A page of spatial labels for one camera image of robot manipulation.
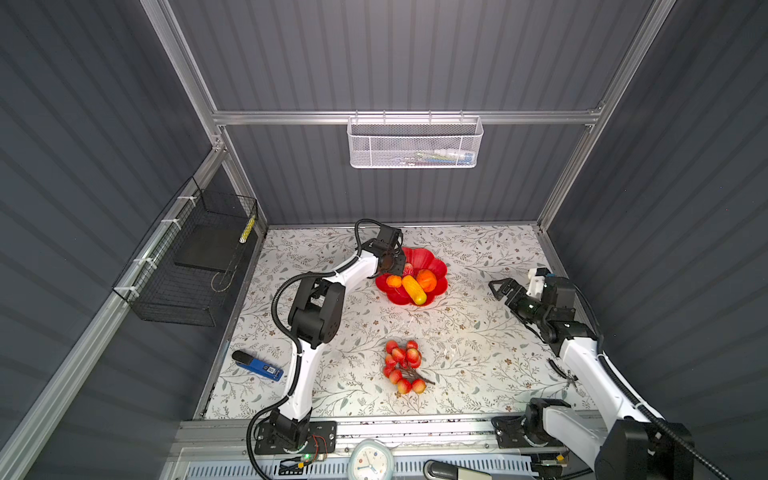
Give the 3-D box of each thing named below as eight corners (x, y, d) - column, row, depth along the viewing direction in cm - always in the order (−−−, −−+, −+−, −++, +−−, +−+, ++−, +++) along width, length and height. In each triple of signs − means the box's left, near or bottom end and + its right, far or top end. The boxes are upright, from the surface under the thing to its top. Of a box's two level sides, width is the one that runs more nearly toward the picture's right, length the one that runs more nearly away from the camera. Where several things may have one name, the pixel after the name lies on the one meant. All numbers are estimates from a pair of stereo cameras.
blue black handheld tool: (234, 363, 88) (228, 358, 84) (241, 353, 89) (236, 348, 86) (279, 383, 84) (274, 378, 81) (285, 372, 86) (281, 367, 83)
